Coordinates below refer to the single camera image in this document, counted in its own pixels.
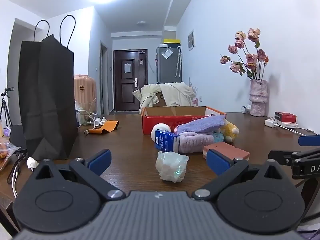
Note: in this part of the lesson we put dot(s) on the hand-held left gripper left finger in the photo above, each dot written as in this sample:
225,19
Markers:
100,160

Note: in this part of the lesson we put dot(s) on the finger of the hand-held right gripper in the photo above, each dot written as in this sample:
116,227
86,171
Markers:
280,156
310,140

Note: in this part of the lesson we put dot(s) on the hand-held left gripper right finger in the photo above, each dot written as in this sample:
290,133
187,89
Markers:
217,163

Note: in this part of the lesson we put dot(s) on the purple fluffy cloth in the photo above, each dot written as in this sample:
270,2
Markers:
195,142

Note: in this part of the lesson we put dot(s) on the purple towel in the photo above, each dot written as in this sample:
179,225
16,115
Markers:
200,125

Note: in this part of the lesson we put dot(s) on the white plastic bag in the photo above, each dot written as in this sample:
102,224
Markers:
171,166

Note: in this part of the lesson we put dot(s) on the blue tissue pack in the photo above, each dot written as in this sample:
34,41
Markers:
163,140

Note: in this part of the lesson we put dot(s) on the white ball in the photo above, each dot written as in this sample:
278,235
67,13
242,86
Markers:
160,129

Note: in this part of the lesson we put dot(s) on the red cardboard box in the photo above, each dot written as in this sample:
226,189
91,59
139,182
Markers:
160,123

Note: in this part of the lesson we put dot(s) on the red-brown sponge block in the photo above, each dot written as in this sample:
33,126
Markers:
230,150

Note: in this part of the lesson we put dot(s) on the flat white box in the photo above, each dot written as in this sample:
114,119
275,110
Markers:
290,125

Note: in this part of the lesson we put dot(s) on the light blue fluffy cloth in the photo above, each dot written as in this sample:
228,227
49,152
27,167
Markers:
218,136

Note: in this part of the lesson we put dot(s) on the orange cloth strip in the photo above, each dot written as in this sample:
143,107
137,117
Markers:
107,127

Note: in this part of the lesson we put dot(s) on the red and white box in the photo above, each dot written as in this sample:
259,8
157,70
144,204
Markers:
285,117

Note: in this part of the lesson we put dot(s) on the white power adapter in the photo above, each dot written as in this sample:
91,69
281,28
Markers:
270,123

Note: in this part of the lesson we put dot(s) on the yellow plush toy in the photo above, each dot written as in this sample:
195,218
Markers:
230,130

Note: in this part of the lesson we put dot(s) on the white charger plug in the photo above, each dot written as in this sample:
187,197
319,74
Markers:
100,121

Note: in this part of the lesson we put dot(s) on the clear glass jar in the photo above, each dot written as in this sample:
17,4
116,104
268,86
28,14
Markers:
85,115

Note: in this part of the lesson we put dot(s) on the small white box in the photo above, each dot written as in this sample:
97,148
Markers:
245,109

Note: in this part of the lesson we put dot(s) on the pink speckled vase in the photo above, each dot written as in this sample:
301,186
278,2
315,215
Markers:
258,97

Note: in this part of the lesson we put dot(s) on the small white adapter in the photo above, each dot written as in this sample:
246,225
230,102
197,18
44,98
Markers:
32,163

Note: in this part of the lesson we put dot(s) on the peach suitcase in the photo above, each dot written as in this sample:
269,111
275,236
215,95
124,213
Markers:
86,90

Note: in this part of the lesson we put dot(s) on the dark brown door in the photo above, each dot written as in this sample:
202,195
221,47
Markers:
130,92

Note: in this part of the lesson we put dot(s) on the beige coat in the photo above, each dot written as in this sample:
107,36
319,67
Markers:
175,95

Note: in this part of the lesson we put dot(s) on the brown cardboard box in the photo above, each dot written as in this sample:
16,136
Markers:
161,101

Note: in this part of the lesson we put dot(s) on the black box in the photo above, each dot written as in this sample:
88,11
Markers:
17,137

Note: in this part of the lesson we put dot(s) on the black paper bag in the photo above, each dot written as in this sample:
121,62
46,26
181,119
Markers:
47,92

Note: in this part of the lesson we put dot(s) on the clear plastic snack bag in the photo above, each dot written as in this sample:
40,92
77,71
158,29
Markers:
6,155

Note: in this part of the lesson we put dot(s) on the paper sheet on door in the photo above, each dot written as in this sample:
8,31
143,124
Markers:
127,68

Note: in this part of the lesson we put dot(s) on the dried pink roses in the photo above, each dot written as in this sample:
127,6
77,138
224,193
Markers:
250,60

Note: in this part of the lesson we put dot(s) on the grey refrigerator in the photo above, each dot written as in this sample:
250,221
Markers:
170,70

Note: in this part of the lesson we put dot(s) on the white folded umbrella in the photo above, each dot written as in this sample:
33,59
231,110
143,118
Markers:
178,62

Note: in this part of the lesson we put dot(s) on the black tripod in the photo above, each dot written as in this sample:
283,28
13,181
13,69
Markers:
5,105

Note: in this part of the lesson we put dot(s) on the paper sheet on refrigerator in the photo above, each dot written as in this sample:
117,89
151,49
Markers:
167,54

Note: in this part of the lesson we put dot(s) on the yellow box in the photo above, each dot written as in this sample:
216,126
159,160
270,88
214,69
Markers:
172,41

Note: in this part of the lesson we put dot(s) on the small ceiling lamp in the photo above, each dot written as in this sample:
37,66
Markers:
142,23

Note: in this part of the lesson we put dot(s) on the white wall panel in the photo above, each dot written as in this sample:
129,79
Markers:
191,40

